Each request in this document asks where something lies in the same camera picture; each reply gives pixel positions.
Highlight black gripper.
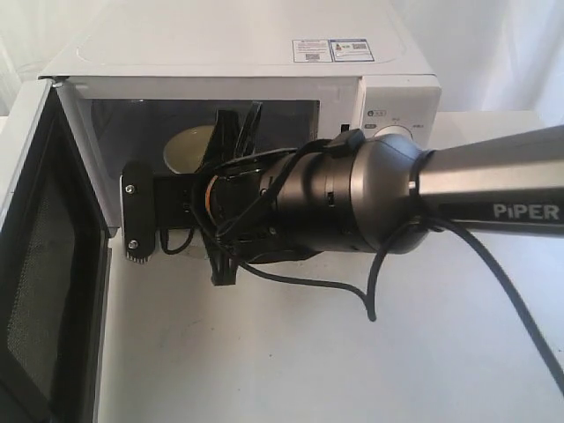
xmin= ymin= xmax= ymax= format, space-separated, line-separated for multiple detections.
xmin=152 ymin=100 xmax=301 ymax=287

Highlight cream ceramic bowl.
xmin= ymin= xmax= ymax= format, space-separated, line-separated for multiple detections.
xmin=163 ymin=125 xmax=213 ymax=174

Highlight white microwave door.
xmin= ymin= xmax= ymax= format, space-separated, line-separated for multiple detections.
xmin=1 ymin=79 xmax=111 ymax=422

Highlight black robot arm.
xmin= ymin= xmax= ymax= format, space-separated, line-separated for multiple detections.
xmin=154 ymin=102 xmax=563 ymax=285

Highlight white microwave oven body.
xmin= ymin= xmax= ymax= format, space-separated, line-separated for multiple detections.
xmin=41 ymin=1 xmax=442 ymax=233

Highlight blue white warning sticker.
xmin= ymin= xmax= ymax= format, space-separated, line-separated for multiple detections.
xmin=292 ymin=39 xmax=375 ymax=63

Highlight upper white control knob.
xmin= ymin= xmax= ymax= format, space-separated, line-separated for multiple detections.
xmin=375 ymin=125 xmax=413 ymax=141

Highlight black camera cable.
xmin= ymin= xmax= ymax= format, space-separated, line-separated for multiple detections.
xmin=158 ymin=130 xmax=564 ymax=375

